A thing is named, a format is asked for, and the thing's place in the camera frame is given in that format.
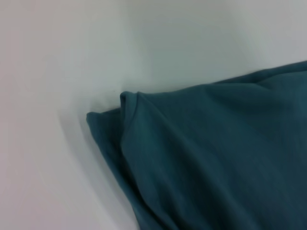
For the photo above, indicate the teal t-shirt with FREE print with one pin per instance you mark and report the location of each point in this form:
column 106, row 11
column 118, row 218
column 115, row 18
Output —
column 216, row 155

